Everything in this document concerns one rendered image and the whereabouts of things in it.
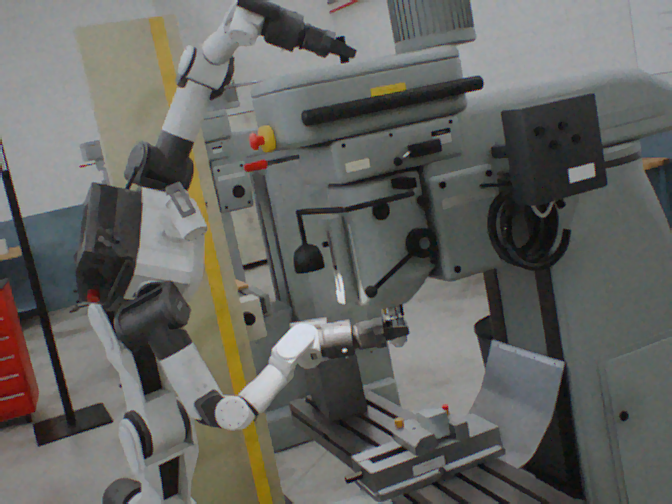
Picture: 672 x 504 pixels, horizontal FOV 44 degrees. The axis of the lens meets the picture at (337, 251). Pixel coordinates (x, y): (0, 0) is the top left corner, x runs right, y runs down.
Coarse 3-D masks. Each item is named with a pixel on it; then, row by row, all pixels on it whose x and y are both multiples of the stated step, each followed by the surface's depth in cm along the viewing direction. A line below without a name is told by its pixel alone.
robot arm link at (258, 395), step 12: (264, 372) 204; (276, 372) 203; (252, 384) 202; (264, 384) 201; (276, 384) 202; (240, 396) 201; (252, 396) 199; (264, 396) 200; (252, 408) 199; (264, 408) 201
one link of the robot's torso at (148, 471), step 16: (128, 432) 232; (192, 432) 242; (128, 448) 234; (176, 448) 243; (192, 448) 243; (144, 464) 234; (160, 464) 240; (176, 464) 245; (192, 464) 244; (144, 480) 236; (160, 480) 237; (176, 480) 248; (144, 496) 247; (160, 496) 238; (176, 496) 251
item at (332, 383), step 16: (320, 368) 243; (336, 368) 244; (352, 368) 246; (320, 384) 246; (336, 384) 245; (352, 384) 246; (320, 400) 252; (336, 400) 245; (352, 400) 247; (336, 416) 246
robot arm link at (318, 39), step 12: (288, 12) 192; (288, 24) 191; (300, 24) 191; (288, 36) 191; (300, 36) 193; (312, 36) 191; (324, 36) 190; (288, 48) 194; (300, 48) 195; (312, 48) 192; (324, 48) 191
